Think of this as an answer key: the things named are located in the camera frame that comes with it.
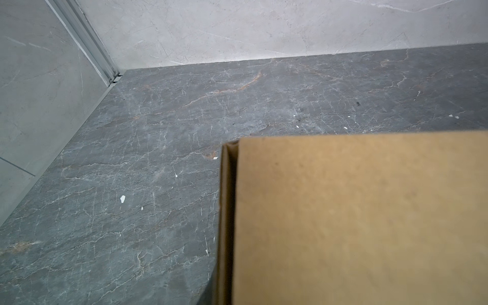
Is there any brown cardboard box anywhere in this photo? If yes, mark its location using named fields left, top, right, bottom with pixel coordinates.
left=212, top=131, right=487, bottom=304

